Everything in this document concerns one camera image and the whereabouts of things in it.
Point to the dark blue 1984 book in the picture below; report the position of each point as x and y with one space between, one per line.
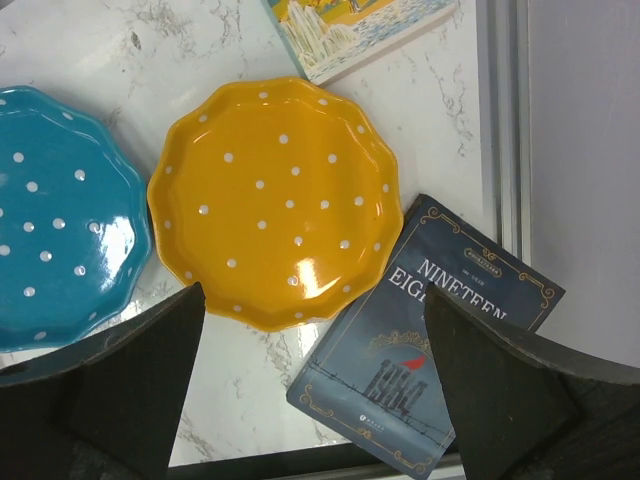
372 377

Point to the colourful illustrated book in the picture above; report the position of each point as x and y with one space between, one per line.
327 40

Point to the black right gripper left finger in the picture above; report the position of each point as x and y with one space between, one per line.
108 406

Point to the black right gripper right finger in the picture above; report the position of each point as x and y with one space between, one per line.
525 407

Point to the blue polka dot plate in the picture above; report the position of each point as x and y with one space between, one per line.
75 234

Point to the yellow polka dot plate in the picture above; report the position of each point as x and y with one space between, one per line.
279 198

